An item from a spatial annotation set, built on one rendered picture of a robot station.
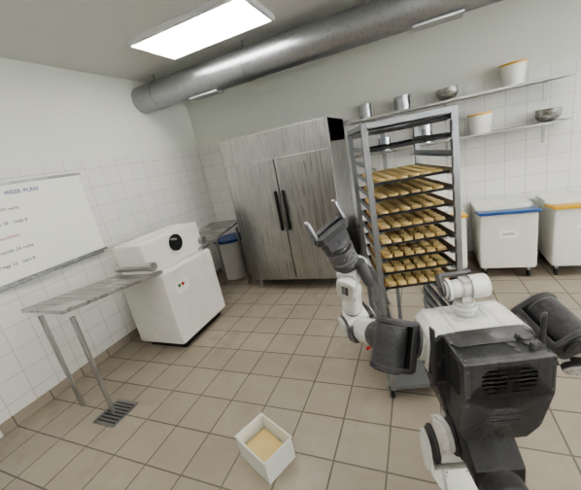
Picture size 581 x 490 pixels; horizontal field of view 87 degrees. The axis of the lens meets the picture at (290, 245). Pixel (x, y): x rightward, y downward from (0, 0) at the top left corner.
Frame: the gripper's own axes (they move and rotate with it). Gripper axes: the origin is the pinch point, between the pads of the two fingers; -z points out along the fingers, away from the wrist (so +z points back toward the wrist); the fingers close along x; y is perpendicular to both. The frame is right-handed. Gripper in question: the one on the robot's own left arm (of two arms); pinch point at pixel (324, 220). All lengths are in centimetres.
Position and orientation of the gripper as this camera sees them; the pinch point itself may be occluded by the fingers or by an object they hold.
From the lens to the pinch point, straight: 89.4
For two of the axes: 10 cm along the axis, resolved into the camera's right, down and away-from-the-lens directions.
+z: 4.5, 7.3, 5.1
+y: 4.8, 2.9, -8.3
